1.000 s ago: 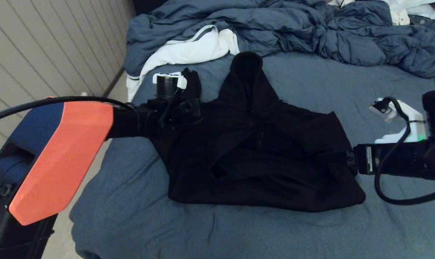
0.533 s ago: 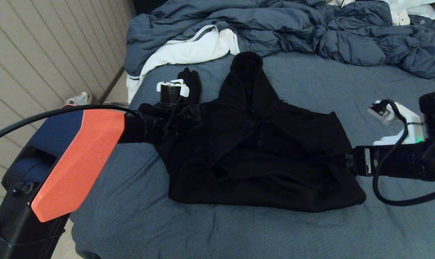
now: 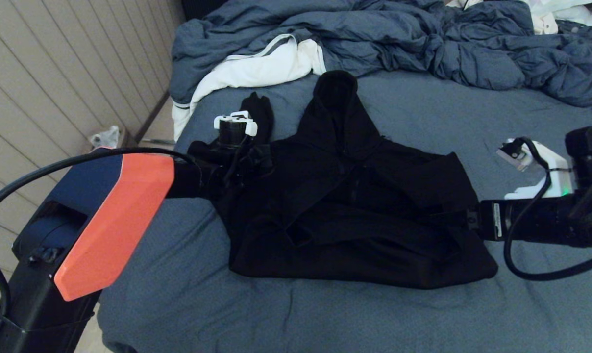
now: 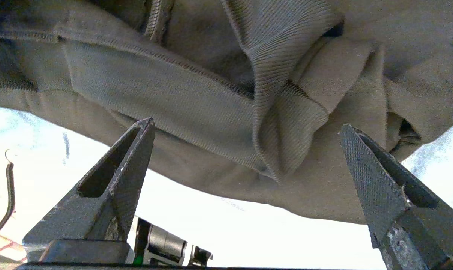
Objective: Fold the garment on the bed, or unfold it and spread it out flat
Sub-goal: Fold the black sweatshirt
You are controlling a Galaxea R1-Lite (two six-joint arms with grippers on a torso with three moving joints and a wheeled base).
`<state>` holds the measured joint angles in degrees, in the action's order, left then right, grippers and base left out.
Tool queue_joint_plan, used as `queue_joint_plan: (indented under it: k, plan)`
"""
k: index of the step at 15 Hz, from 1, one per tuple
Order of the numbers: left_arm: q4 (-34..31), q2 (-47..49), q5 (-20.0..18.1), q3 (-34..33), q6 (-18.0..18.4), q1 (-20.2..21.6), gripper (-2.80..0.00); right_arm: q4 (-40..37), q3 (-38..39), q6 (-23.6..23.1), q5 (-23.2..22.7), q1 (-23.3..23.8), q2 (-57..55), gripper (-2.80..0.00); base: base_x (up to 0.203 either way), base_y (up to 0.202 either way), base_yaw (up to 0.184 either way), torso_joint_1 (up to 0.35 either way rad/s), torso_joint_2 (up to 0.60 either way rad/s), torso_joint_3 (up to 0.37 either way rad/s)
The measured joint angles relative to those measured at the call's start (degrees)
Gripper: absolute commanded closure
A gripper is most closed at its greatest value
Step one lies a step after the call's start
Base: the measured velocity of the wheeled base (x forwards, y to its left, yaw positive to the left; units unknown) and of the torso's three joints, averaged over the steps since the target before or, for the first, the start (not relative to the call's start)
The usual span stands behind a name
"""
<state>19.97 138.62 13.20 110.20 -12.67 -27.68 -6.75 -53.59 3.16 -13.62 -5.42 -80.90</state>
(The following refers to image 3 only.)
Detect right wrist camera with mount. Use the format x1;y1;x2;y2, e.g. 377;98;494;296
496;139;574;200

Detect blue bed sheet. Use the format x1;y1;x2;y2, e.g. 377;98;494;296
94;71;592;353

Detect black zip hoodie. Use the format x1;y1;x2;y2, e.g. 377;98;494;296
188;70;498;290

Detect rumpled blue duvet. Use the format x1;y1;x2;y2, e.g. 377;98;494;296
170;0;592;108

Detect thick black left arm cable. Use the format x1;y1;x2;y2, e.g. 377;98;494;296
0;147;194;319

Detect white garment with grey stripe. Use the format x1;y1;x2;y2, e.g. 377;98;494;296
173;34;326;143

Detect white pillow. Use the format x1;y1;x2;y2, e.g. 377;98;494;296
521;0;592;27

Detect black headboard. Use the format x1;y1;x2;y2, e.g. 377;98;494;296
181;0;234;23

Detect cream rumpled garment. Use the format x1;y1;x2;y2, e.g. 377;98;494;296
447;0;559;35

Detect clear plastic bin bag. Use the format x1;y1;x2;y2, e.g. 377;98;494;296
89;126;122;150

